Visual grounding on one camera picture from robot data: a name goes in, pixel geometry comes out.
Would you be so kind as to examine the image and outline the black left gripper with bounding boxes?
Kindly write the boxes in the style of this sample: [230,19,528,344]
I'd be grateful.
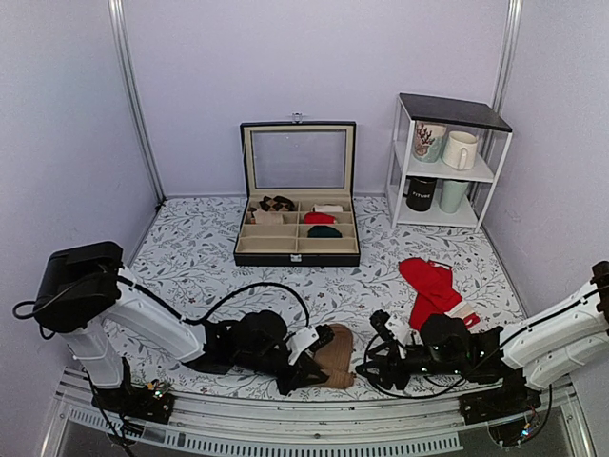
[234,348,325,398]

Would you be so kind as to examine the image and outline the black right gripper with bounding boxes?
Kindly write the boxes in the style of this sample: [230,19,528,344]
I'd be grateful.
[356,343,466,392]

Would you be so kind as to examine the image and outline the tan ribbed sock pair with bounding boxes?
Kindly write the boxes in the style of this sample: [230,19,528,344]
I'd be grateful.
[313,324,355,389]

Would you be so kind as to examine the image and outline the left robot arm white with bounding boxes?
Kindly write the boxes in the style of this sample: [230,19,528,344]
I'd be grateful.
[33,242,333,413]

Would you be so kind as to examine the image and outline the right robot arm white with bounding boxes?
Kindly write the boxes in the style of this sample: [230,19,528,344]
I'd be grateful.
[356,258,608,415]

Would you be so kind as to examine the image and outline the dark green rolled socks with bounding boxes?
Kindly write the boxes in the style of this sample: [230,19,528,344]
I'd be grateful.
[307,226,343,238]

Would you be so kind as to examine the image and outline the red rolled socks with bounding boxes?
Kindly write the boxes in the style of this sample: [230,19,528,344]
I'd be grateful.
[304,211,337,225]

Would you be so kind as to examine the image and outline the cream rolled socks left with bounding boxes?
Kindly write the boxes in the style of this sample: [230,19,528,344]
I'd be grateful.
[251,209,284,226]

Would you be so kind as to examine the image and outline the argyle patterned rolled socks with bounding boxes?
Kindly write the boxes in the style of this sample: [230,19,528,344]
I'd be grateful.
[259,195,296,212]

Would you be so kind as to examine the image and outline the floral patterned table mat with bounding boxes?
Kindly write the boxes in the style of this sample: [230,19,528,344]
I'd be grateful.
[131,196,525,365]

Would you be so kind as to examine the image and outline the red sock pair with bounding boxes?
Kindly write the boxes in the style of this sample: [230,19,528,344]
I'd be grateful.
[399,258,481,330]

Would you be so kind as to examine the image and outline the black compartment storage box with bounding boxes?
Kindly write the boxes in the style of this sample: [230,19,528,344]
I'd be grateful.
[233,121,361,268]

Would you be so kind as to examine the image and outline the black mug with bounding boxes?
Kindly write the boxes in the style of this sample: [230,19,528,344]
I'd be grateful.
[406,176,437,212]

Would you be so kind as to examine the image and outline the pale green tumbler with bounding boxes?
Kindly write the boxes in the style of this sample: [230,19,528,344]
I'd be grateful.
[439,180,469,214]

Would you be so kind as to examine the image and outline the white shelf rack black top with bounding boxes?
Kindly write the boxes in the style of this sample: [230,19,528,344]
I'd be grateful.
[385,93,513,231]

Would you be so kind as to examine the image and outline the cream white mug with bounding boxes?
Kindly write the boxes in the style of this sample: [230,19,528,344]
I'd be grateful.
[442,130,479,171]

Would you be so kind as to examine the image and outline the coral pattern mug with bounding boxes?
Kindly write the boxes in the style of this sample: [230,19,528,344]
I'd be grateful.
[413,121,446,163]

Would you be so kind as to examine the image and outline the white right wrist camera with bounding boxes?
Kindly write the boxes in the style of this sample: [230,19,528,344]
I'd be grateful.
[385,316,413,347]

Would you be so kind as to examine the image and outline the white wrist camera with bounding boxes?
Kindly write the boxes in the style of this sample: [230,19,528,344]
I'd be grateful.
[286,325,334,366]
[385,316,413,347]

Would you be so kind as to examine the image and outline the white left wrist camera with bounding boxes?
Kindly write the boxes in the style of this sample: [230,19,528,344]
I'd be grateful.
[286,325,334,366]

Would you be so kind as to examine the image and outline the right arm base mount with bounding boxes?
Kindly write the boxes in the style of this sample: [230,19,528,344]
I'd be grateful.
[459,360,541,425]

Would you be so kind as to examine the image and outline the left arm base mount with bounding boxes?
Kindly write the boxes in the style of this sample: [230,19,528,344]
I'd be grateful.
[90,357,175,425]

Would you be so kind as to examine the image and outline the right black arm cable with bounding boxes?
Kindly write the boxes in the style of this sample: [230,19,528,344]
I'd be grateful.
[363,280,609,400]

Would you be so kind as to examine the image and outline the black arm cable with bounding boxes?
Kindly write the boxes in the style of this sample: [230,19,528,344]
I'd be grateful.
[363,280,609,400]
[12,275,310,334]

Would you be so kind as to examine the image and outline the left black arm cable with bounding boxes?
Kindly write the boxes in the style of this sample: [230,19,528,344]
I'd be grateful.
[12,275,310,334]

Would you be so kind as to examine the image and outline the right aluminium corner post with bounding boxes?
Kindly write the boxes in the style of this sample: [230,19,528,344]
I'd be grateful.
[492,0,523,114]

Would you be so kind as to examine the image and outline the aluminium corner post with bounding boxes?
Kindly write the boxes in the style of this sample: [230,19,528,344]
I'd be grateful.
[492,0,523,114]
[108,0,167,206]

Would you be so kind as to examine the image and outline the left aluminium corner post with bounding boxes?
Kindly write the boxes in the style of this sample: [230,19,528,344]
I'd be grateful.
[108,0,167,206]

